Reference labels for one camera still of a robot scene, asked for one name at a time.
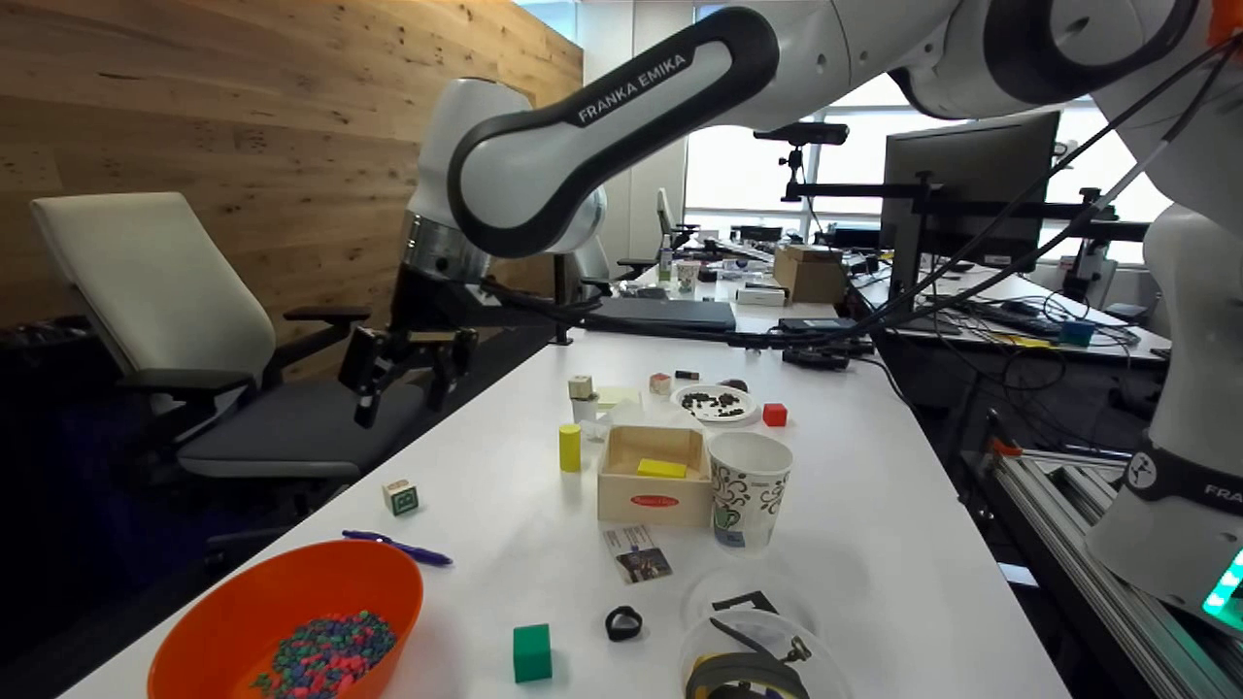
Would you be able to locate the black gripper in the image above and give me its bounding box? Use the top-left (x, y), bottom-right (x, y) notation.
top-left (337, 322), bottom-right (479, 433)

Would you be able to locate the wooden letter cube green print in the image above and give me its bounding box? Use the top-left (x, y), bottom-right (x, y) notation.
top-left (381, 478), bottom-right (423, 521)

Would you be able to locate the purple pen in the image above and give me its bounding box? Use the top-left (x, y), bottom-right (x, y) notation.
top-left (337, 524), bottom-right (459, 571)

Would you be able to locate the yellow cylinder block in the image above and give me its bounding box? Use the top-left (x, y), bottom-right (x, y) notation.
top-left (556, 419), bottom-right (586, 478)

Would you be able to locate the open wooden box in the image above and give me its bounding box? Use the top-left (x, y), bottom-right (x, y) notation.
top-left (594, 424), bottom-right (713, 536)

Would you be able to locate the multicoloured beads pile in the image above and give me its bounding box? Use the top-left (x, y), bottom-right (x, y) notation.
top-left (247, 610), bottom-right (400, 699)

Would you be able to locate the white office chair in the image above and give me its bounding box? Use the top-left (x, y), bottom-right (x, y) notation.
top-left (28, 190), bottom-right (444, 485)

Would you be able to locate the photo instruction card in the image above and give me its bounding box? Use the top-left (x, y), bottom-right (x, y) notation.
top-left (603, 521), bottom-right (674, 587)

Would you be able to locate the orange plastic bowl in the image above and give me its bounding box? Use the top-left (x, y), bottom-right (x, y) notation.
top-left (142, 536), bottom-right (427, 699)

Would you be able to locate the white plate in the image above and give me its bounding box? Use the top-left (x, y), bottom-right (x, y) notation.
top-left (673, 377), bottom-right (762, 433)

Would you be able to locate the black binder clip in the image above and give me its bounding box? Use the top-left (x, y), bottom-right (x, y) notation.
top-left (603, 602), bottom-right (649, 645)

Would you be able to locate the patterned paper cup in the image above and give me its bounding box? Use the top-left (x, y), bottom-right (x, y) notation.
top-left (708, 428), bottom-right (797, 553)

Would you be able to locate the cardboard box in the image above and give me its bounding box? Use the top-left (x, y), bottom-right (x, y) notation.
top-left (773, 244), bottom-right (849, 309)

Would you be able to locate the dark round jar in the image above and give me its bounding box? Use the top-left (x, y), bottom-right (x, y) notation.
top-left (678, 641), bottom-right (815, 699)

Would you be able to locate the computer monitor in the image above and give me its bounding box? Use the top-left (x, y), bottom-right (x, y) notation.
top-left (881, 108), bottom-right (1065, 309)

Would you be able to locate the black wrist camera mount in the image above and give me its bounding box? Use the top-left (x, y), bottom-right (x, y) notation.
top-left (385, 263), bottom-right (556, 340)

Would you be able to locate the black camera on stand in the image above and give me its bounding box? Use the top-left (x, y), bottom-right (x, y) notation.
top-left (754, 122), bottom-right (853, 206)

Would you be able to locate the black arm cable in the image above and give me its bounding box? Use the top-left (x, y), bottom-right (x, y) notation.
top-left (903, 51), bottom-right (1243, 328)

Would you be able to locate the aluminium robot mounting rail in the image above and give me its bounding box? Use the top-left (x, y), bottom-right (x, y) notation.
top-left (974, 411), bottom-right (1243, 699)

